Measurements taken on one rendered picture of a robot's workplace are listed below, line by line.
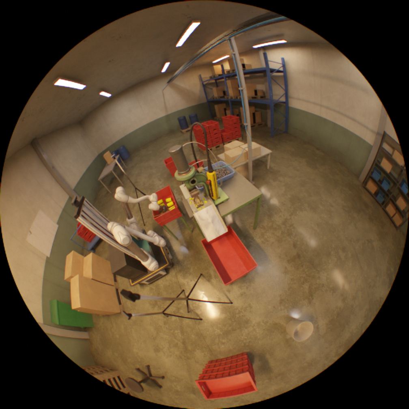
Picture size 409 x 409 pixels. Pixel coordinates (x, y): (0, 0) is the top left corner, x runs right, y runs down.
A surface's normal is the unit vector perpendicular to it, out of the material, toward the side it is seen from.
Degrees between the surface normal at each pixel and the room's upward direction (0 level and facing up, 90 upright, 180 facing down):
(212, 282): 0
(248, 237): 0
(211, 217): 30
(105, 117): 90
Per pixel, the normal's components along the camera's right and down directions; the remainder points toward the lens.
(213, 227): 0.00, -0.22
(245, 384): -0.23, -0.62
